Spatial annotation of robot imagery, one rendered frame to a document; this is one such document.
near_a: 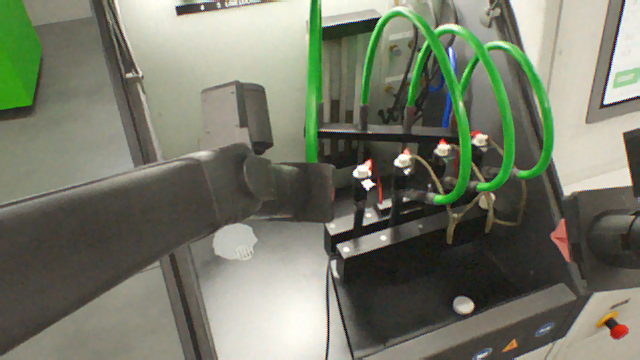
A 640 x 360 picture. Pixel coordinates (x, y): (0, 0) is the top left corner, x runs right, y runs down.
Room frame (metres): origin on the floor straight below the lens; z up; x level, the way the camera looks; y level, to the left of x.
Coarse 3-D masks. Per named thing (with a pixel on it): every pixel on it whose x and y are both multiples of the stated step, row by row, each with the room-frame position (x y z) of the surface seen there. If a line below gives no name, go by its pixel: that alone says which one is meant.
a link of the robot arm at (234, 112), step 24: (216, 96) 0.37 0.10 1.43; (240, 96) 0.38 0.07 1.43; (264, 96) 0.40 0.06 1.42; (216, 120) 0.35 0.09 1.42; (240, 120) 0.35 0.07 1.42; (264, 120) 0.38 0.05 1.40; (216, 144) 0.34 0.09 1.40; (264, 144) 0.37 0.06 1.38; (240, 168) 0.28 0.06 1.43; (264, 168) 0.30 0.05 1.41; (264, 192) 0.28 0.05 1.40
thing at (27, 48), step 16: (0, 0) 2.77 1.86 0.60; (16, 0) 3.09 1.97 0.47; (0, 16) 2.64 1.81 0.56; (16, 16) 2.94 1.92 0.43; (0, 32) 2.52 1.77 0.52; (16, 32) 2.80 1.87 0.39; (32, 32) 3.14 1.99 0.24; (0, 48) 2.46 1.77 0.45; (16, 48) 2.66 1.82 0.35; (32, 48) 2.98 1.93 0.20; (0, 64) 2.45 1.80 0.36; (16, 64) 2.53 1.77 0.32; (32, 64) 2.83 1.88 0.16; (0, 80) 2.44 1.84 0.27; (16, 80) 2.47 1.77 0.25; (32, 80) 2.68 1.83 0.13; (0, 96) 2.42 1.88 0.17; (16, 96) 2.45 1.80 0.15; (32, 96) 2.54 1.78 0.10; (0, 112) 2.45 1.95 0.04; (16, 112) 2.47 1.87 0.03
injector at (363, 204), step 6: (354, 174) 0.61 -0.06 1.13; (354, 180) 0.61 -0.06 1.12; (366, 180) 0.61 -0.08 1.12; (354, 186) 0.61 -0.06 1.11; (360, 186) 0.60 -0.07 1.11; (354, 192) 0.61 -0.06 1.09; (360, 192) 0.60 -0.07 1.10; (366, 192) 0.61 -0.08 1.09; (354, 198) 0.61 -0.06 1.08; (360, 198) 0.60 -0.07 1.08; (366, 198) 0.61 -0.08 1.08; (354, 204) 0.61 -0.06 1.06; (360, 204) 0.60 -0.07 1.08; (366, 204) 0.59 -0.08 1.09; (354, 210) 0.61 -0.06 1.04; (360, 210) 0.61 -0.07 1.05; (354, 216) 0.61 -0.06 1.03; (360, 216) 0.61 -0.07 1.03; (354, 222) 0.61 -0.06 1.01; (360, 222) 0.61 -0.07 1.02; (354, 228) 0.61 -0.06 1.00; (360, 228) 0.61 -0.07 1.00; (354, 234) 0.61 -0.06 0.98; (360, 234) 0.61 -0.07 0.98
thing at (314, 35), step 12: (312, 0) 0.60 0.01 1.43; (312, 12) 0.58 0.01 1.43; (312, 24) 0.56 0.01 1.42; (312, 36) 0.54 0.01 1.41; (312, 48) 0.52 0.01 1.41; (312, 60) 0.51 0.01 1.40; (312, 72) 0.50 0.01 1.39; (312, 84) 0.48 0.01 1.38; (312, 96) 0.47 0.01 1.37; (312, 108) 0.46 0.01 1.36; (312, 120) 0.45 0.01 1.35; (312, 132) 0.45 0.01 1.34; (312, 144) 0.44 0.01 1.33; (312, 156) 0.43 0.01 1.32
